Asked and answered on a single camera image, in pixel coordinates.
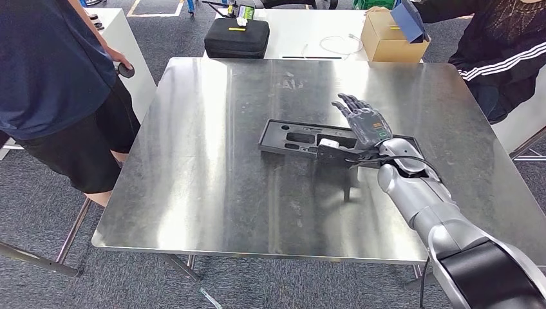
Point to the person's hand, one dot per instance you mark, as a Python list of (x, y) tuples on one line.
[(378, 9), (118, 59)]

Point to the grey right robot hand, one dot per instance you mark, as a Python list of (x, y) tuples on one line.
[(369, 126)]

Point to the black round handheld controller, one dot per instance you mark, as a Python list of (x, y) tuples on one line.
[(126, 71)]

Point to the black plastic car part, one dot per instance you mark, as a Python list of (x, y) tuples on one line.
[(273, 140)]

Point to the stainless steel workbench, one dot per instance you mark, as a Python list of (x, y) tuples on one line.
[(213, 170)]

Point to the green plastic crate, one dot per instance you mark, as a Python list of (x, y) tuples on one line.
[(373, 4)]

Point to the blue folder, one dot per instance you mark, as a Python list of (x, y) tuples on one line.
[(407, 21)]

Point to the white cabinet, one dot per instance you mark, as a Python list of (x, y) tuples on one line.
[(143, 91)]

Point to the brown cardboard box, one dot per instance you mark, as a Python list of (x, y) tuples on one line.
[(392, 49)]

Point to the person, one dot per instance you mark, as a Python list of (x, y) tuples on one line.
[(503, 42), (51, 72)]

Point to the thin black strip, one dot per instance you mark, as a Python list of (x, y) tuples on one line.
[(311, 57)]

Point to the white table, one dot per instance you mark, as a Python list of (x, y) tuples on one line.
[(524, 123), (290, 30)]

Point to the black zipper case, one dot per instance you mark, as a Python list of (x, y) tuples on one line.
[(234, 42)]

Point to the small white crumpled tissue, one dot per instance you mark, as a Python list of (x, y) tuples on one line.
[(241, 21)]

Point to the phone with lit screen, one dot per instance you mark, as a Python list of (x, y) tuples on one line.
[(246, 12)]

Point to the dark metal table leg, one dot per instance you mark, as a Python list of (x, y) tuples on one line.
[(38, 260)]

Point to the clear plastic strip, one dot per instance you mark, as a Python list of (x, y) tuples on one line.
[(210, 298)]

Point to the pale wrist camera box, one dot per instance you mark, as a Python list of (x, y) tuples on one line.
[(328, 143)]

